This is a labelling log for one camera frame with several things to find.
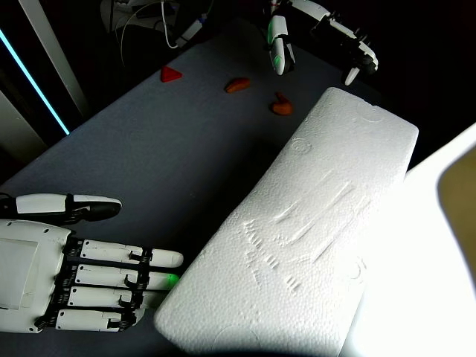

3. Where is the white cable with adapter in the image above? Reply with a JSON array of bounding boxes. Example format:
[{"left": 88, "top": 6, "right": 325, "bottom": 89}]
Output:
[{"left": 161, "top": 0, "right": 208, "bottom": 49}]

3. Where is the white post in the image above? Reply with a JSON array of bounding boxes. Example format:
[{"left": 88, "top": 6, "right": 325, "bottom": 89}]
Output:
[{"left": 17, "top": 0, "right": 89, "bottom": 116}]

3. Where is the orange toy carrot piece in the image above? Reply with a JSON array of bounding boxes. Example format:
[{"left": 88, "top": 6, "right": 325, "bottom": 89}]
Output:
[{"left": 225, "top": 77, "right": 251, "bottom": 94}]

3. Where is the orange curved toy piece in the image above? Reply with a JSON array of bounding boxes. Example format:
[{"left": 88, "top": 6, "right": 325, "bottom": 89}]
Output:
[{"left": 270, "top": 91, "right": 295, "bottom": 116}]

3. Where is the red triangle toy block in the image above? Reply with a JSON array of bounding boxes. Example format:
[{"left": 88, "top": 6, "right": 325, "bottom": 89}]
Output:
[{"left": 160, "top": 65, "right": 184, "bottom": 83}]

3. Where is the grey table cloth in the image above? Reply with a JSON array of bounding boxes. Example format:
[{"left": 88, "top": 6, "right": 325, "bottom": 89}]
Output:
[{"left": 0, "top": 18, "right": 373, "bottom": 357}]

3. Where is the cyan light strip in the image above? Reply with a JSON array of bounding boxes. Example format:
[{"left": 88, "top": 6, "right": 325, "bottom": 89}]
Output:
[{"left": 0, "top": 28, "right": 71, "bottom": 135}]

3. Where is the white styrofoam lid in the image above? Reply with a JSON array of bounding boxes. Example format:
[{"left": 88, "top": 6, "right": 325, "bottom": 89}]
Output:
[{"left": 154, "top": 87, "right": 419, "bottom": 356}]

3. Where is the large white rounded object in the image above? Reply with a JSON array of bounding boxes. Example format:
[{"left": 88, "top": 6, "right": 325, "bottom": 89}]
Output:
[{"left": 340, "top": 120, "right": 476, "bottom": 357}]

